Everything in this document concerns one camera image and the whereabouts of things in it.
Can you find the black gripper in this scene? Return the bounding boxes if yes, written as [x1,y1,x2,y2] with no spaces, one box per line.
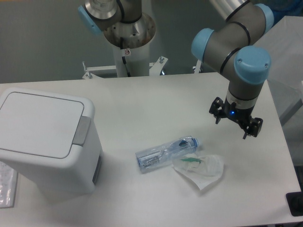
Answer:
[209,96,263,139]

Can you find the white push-lid trash can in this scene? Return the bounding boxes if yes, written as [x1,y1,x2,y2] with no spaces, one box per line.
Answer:
[0,87,103,194]

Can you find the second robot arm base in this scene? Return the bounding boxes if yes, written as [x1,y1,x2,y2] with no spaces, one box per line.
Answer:
[78,0,156,49]

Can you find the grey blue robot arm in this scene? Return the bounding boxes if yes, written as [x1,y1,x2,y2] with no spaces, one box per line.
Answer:
[191,0,274,137]

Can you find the clear plastic medical packaging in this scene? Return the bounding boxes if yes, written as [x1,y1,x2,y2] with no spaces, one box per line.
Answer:
[172,155,224,190]

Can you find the crushed clear plastic bottle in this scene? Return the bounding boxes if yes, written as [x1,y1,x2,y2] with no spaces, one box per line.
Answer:
[135,136,202,174]

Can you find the black device at edge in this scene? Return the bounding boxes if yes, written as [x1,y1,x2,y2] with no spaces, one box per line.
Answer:
[286,192,303,217]

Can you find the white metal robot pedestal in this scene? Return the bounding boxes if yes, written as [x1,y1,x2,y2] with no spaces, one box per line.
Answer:
[81,44,203,80]

